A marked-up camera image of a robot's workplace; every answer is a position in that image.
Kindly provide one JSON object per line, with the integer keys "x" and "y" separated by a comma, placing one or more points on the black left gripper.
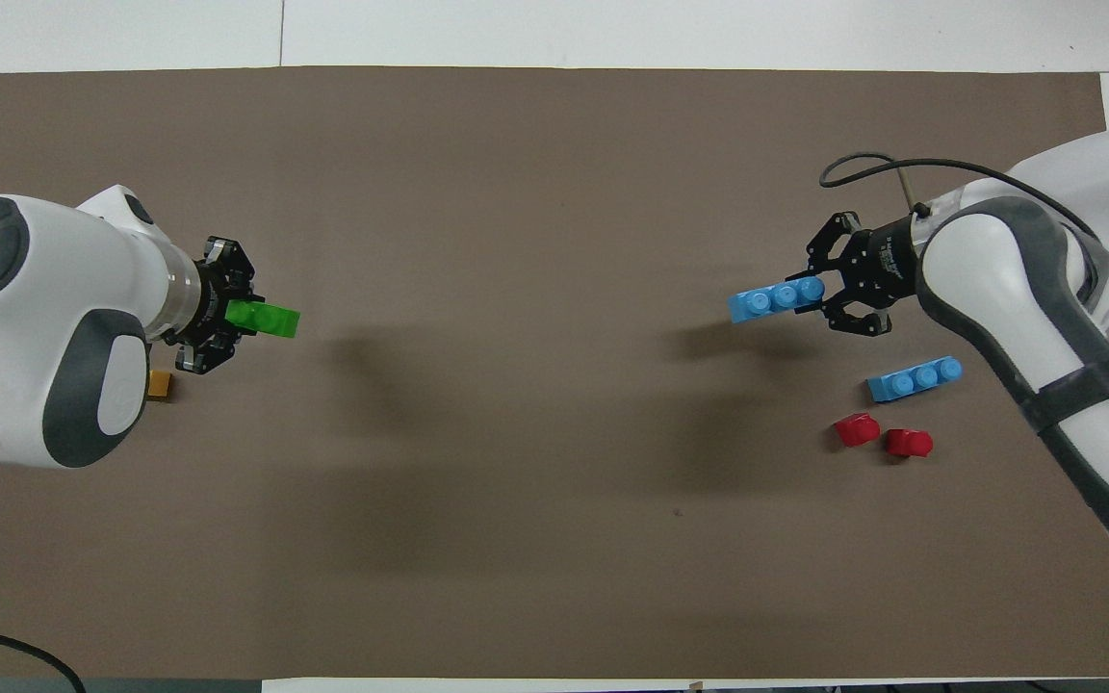
{"x": 210, "y": 303}

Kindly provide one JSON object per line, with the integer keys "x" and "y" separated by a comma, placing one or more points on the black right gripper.
{"x": 887, "y": 255}

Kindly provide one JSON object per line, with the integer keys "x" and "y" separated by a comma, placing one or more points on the green two-stud toy block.
{"x": 270, "y": 320}

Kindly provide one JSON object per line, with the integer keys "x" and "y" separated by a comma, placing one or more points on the blue three-stud toy block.
{"x": 771, "y": 299}
{"x": 913, "y": 379}

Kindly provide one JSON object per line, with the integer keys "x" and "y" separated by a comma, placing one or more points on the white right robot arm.
{"x": 1026, "y": 298}

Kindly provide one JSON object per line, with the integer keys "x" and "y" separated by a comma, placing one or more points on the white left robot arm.
{"x": 64, "y": 327}

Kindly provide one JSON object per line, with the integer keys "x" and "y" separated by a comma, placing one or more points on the yellow two-stud toy block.
{"x": 161, "y": 385}

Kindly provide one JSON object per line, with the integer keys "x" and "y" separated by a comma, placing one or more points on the red small toy block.
{"x": 909, "y": 443}
{"x": 858, "y": 430}

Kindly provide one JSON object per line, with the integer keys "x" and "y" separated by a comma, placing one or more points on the brown table mat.
{"x": 554, "y": 192}

